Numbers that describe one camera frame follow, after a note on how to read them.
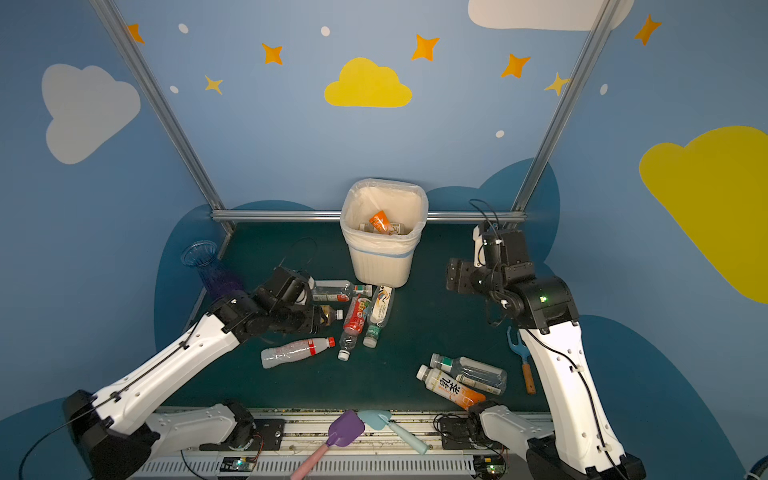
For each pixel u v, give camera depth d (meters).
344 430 0.75
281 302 0.56
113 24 0.70
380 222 0.96
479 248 0.57
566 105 0.85
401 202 0.98
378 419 0.76
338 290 0.98
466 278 0.57
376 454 0.72
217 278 1.04
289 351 0.84
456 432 0.75
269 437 0.74
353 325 0.88
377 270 0.94
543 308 0.39
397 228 1.02
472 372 0.84
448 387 0.78
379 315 0.92
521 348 0.90
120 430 0.39
